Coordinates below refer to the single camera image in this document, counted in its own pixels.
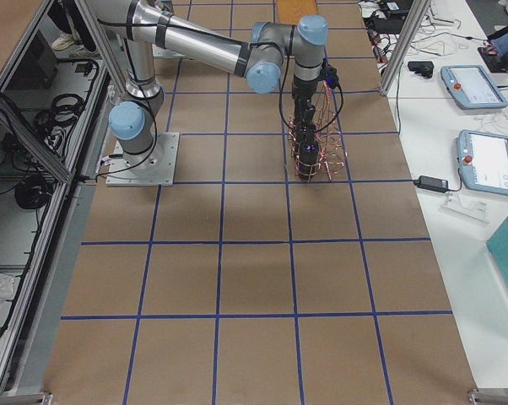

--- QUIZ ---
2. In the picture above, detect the clear acrylic stand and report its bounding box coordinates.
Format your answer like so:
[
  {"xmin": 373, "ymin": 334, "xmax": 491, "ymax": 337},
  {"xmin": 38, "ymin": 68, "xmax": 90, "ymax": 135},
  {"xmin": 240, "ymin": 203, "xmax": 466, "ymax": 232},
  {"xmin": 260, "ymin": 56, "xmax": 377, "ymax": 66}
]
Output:
[{"xmin": 440, "ymin": 192, "xmax": 489, "ymax": 224}]

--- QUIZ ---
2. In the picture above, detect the black handheld device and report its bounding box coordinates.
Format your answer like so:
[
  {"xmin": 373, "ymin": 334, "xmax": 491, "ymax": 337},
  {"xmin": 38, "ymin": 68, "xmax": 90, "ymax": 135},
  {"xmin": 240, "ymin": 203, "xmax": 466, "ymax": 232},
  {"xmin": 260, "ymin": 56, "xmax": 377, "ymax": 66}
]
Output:
[{"xmin": 407, "ymin": 61, "xmax": 434, "ymax": 78}]

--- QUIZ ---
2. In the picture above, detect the dark wine bottle front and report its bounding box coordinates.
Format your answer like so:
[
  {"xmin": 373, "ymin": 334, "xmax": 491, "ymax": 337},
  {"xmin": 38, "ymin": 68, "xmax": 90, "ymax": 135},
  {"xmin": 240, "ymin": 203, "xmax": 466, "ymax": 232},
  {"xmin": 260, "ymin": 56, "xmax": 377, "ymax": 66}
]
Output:
[{"xmin": 296, "ymin": 141, "xmax": 319, "ymax": 181}]

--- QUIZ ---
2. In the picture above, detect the near teach pendant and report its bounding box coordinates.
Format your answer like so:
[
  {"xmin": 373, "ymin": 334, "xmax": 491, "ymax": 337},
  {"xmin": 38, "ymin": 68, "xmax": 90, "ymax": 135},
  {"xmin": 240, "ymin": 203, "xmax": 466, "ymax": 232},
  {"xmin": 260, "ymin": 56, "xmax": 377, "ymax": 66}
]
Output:
[{"xmin": 457, "ymin": 130, "xmax": 508, "ymax": 197}]

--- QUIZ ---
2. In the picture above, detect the copper wire bottle basket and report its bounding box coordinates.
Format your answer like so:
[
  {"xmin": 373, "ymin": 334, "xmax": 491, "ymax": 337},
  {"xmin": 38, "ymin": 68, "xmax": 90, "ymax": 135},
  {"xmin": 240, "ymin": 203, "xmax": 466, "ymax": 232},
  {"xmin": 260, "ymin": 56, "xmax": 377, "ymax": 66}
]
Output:
[{"xmin": 288, "ymin": 82, "xmax": 347, "ymax": 181}]

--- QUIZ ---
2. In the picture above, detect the teach pendant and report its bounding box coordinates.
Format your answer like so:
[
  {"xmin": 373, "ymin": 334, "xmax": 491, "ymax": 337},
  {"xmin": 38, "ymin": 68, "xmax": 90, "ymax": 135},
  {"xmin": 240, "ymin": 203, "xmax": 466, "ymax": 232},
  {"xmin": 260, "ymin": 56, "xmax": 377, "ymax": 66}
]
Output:
[
  {"xmin": 457, "ymin": 130, "xmax": 508, "ymax": 197},
  {"xmin": 440, "ymin": 65, "xmax": 508, "ymax": 110}
]

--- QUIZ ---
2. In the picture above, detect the aluminium frame post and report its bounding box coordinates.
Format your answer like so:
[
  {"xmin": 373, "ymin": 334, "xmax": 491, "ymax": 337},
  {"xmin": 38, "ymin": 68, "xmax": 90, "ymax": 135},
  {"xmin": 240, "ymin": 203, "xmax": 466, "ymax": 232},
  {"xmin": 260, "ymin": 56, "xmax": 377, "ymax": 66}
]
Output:
[{"xmin": 379, "ymin": 0, "xmax": 430, "ymax": 96}]

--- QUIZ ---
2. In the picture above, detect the black power adapter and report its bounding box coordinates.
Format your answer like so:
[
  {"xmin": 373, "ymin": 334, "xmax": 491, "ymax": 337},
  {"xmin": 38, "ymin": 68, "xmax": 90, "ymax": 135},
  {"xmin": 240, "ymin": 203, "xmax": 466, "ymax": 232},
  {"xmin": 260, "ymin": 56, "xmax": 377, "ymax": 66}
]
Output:
[{"xmin": 413, "ymin": 175, "xmax": 449, "ymax": 193}]

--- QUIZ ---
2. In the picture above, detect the wooden tray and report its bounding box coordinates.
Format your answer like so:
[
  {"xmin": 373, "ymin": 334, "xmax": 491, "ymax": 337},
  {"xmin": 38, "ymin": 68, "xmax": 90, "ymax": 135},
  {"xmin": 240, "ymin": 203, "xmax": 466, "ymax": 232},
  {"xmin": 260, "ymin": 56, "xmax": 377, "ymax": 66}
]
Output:
[{"xmin": 275, "ymin": 0, "xmax": 318, "ymax": 24}]

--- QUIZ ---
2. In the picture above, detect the dark wine bottle moved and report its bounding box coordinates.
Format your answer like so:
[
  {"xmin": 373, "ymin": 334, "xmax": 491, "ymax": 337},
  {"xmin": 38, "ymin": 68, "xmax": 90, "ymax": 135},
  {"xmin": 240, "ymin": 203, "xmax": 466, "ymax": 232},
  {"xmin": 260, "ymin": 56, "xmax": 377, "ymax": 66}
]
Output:
[{"xmin": 294, "ymin": 112, "xmax": 316, "ymax": 149}]

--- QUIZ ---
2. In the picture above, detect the far teach pendant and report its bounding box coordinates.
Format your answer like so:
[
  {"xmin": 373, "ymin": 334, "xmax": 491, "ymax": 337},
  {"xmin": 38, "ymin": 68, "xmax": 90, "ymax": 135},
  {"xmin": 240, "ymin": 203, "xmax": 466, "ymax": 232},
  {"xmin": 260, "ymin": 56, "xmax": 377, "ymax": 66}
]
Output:
[{"xmin": 440, "ymin": 65, "xmax": 508, "ymax": 110}]

